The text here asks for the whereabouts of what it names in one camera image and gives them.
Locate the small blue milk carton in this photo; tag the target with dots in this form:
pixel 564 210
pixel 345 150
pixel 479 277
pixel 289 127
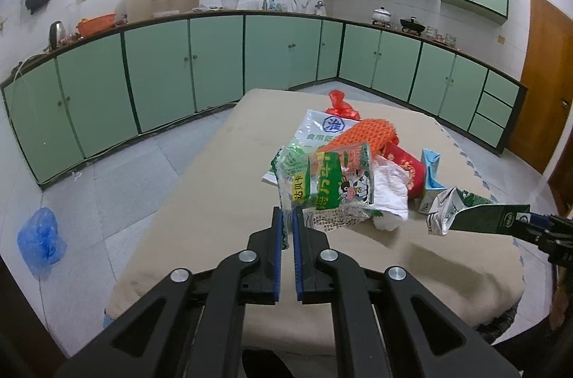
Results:
pixel 430 172

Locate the white pot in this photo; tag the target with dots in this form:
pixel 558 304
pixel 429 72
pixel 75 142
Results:
pixel 382 16

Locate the glass jar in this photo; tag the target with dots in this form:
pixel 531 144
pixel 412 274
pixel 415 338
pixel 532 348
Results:
pixel 431 32
pixel 450 40

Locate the metal kettle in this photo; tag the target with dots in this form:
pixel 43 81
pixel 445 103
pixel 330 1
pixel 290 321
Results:
pixel 57 35

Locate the utensil holder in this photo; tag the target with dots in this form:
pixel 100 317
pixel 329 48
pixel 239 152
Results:
pixel 303 7

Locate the orange basin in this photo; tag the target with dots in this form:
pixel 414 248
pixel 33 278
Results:
pixel 96 24

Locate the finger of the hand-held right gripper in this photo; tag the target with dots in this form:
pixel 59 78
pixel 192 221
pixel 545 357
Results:
pixel 528 235
pixel 535 219

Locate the red patterned packet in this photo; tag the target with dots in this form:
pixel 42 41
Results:
pixel 409 167

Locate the green lower kitchen cabinets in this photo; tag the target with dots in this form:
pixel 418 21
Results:
pixel 156 69

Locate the wooden door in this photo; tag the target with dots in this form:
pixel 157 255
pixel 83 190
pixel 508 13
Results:
pixel 546 82

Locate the beige tablecloth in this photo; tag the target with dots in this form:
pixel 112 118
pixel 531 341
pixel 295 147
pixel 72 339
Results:
pixel 215 203

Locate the blue plastic bag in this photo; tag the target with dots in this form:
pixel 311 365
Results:
pixel 40 239

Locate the black wok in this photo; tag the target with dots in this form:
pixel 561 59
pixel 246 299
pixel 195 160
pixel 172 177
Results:
pixel 412 25

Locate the white and green plastic bag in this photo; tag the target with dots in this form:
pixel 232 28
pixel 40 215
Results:
pixel 318 129

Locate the white crumpled plastic bag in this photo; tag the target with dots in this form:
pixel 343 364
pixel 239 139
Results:
pixel 389 194

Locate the crushed green milk carton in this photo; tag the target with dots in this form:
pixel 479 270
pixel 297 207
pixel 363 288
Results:
pixel 483 219

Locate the red plastic bag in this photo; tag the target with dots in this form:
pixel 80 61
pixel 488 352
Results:
pixel 340 105

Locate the orange foam net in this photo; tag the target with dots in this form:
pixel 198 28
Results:
pixel 367 132

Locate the clear snack bag green label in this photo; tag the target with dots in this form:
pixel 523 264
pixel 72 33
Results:
pixel 331 185

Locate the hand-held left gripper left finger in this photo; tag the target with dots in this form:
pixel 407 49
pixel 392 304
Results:
pixel 278 252

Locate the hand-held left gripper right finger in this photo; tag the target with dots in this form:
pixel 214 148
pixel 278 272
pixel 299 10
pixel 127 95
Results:
pixel 297 261

